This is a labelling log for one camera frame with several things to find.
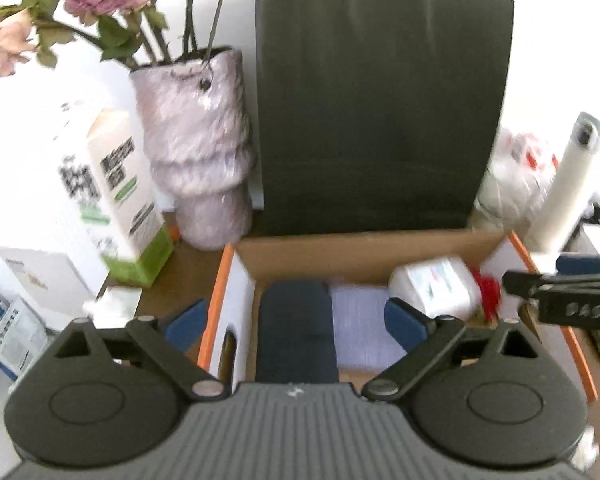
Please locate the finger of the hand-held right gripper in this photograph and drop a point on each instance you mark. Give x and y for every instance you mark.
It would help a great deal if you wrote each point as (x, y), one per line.
(587, 265)
(550, 284)

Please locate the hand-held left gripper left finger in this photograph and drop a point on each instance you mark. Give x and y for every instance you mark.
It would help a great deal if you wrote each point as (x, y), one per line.
(186, 327)

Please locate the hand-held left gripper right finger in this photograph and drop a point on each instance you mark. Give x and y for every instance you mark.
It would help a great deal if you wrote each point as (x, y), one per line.
(405, 325)

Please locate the red cardboard box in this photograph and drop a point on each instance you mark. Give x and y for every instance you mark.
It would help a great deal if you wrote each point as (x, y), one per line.
(360, 255)

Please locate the lilac cloth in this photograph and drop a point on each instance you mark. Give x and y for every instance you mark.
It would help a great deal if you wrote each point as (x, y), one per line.
(360, 325)

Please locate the white plastic container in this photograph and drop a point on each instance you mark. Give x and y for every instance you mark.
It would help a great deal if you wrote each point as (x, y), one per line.
(432, 285)

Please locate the wooden desk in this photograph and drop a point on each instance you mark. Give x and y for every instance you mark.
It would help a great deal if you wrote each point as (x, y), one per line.
(180, 270)

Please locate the red small item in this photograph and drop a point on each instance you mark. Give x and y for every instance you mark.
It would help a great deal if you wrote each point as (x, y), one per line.
(489, 292)

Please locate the crumpled white tissue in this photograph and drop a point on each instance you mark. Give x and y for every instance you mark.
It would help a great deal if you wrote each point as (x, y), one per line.
(111, 302)

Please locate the white thermos bottle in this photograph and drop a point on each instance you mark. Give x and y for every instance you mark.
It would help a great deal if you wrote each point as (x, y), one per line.
(567, 180)

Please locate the dark blue folded cloth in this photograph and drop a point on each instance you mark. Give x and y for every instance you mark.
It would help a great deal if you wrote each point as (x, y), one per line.
(296, 330)

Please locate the clear plastic bottle red label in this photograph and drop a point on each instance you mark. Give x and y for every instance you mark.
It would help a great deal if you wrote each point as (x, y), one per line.
(517, 175)

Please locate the white green milk carton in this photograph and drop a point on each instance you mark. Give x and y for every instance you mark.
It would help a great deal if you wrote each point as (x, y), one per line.
(125, 195)

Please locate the white flat box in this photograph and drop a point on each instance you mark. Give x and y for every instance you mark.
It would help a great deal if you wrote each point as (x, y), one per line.
(45, 275)

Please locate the blue white box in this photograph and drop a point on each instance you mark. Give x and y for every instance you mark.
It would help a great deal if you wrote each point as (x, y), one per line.
(7, 332)

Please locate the fuzzy lilac vase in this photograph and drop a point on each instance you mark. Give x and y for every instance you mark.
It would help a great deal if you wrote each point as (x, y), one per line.
(200, 135)

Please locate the black paper bag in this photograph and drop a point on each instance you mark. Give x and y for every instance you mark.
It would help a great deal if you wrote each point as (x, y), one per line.
(380, 110)

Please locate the dried pink flowers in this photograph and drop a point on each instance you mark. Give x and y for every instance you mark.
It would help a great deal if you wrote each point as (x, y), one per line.
(105, 0)

